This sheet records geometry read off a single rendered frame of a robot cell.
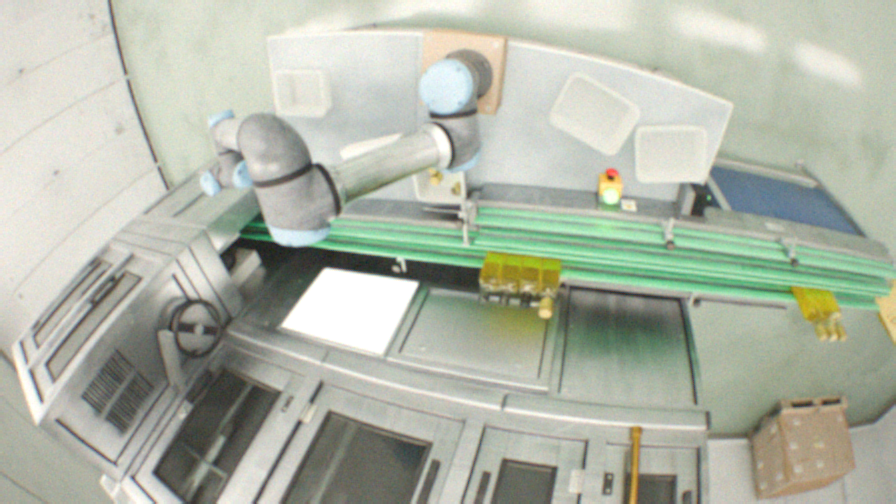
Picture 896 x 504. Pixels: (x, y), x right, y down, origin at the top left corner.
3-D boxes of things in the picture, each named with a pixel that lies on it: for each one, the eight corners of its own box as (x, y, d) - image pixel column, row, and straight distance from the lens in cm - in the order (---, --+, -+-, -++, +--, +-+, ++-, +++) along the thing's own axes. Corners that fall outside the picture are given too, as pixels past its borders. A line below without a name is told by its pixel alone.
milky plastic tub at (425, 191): (425, 189, 131) (416, 201, 124) (416, 131, 122) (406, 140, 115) (472, 192, 126) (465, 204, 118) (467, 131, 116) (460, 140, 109)
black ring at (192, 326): (223, 325, 146) (191, 367, 142) (195, 284, 135) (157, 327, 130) (230, 328, 143) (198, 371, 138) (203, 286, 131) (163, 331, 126)
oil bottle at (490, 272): (492, 249, 121) (477, 294, 106) (492, 236, 118) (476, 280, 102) (509, 251, 121) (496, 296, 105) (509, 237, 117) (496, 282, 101)
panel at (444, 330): (326, 270, 148) (279, 333, 132) (323, 265, 146) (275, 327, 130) (559, 304, 120) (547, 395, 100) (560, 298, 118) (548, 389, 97)
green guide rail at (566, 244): (480, 229, 117) (475, 243, 110) (480, 226, 116) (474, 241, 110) (882, 280, 189) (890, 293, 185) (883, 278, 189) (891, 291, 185)
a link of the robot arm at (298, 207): (488, 105, 87) (259, 187, 60) (492, 163, 91) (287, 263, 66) (453, 101, 96) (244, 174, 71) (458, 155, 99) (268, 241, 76)
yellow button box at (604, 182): (596, 191, 121) (597, 202, 114) (599, 170, 117) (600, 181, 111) (617, 193, 122) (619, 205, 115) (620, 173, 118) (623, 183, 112)
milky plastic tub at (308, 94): (287, 65, 145) (272, 70, 139) (336, 65, 132) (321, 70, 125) (291, 107, 149) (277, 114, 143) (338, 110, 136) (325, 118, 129)
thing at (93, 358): (167, 277, 209) (64, 402, 204) (133, 218, 197) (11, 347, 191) (246, 303, 152) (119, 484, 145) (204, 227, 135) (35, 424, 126)
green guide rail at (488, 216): (479, 209, 113) (473, 223, 106) (479, 206, 112) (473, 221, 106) (890, 266, 186) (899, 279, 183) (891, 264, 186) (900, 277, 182)
